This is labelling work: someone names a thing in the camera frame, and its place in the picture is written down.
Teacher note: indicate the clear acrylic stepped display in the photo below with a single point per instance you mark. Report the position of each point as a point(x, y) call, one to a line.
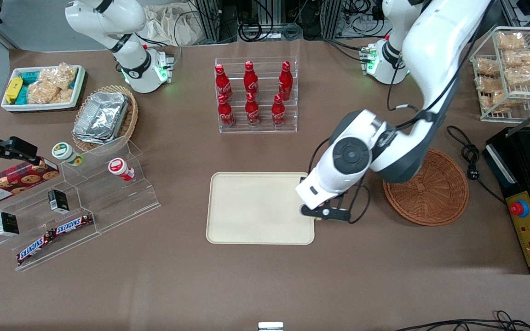
point(122, 202)

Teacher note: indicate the green lid yogurt cup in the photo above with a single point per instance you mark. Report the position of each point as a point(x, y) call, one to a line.
point(65, 152)

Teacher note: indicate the clear rice cracker bag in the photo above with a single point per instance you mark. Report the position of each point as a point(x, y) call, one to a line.
point(46, 94)
point(60, 76)

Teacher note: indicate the beige plastic tray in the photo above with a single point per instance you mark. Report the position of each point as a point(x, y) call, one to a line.
point(256, 209)

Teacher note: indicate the brown wicker basket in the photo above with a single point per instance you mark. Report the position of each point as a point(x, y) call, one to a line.
point(430, 193)

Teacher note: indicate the red emergency stop button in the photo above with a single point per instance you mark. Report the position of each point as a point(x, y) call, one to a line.
point(519, 209)

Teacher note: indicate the teal snack box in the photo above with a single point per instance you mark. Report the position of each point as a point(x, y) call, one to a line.
point(29, 76)
point(22, 95)

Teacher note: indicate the aluminium frame post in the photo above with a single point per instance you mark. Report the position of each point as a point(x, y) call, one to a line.
point(331, 18)
point(210, 20)

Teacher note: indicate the yellow snack packet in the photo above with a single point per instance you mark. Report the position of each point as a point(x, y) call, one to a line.
point(13, 89)

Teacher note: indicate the white rectangular snack tray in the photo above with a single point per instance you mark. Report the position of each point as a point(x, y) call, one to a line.
point(78, 82)

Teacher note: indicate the rice cracker snack bag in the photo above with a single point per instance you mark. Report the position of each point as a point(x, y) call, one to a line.
point(511, 41)
point(499, 102)
point(488, 85)
point(520, 58)
point(486, 67)
point(525, 77)

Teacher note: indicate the red lid yogurt cup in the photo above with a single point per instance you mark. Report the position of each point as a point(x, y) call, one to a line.
point(118, 167)

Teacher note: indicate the beige cloth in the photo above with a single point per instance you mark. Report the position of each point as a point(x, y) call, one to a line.
point(168, 25)

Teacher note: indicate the brown Snickers bar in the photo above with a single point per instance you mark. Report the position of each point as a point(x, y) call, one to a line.
point(72, 224)
point(35, 248)

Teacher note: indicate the small black box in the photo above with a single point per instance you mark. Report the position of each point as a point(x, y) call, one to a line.
point(58, 201)
point(7, 224)

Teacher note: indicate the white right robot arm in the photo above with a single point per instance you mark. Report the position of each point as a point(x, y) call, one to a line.
point(131, 69)

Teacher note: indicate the light wicker basket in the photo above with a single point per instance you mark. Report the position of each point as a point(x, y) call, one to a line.
point(130, 119)

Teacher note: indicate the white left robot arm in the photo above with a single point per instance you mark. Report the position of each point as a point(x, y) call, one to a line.
point(430, 46)

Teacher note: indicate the clear acrylic bottle rack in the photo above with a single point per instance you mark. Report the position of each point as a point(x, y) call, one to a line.
point(265, 128)

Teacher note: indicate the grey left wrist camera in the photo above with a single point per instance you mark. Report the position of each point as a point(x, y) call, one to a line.
point(334, 214)

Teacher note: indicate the red tartan cookie box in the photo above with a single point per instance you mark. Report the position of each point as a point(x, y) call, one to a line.
point(12, 181)

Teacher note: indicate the red cola bottle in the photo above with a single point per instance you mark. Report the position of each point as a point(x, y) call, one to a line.
point(252, 111)
point(250, 80)
point(285, 82)
point(278, 111)
point(222, 82)
point(226, 112)

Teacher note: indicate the aluminium foil container stack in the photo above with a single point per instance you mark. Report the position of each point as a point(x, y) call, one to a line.
point(101, 117)

